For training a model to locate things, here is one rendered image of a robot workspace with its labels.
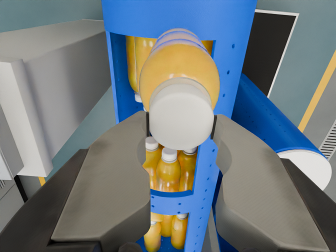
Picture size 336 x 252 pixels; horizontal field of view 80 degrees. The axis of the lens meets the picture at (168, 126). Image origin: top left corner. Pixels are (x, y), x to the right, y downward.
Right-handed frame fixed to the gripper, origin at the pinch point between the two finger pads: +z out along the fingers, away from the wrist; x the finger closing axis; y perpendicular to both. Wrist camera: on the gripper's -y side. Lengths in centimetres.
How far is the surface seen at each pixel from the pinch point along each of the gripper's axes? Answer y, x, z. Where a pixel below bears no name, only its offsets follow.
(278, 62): 26, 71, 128
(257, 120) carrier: 34, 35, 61
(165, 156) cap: 26.7, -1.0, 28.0
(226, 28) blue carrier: -2.8, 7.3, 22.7
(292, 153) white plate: 33, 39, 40
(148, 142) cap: 26.5, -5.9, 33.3
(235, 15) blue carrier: -4.6, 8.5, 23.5
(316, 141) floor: 97, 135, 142
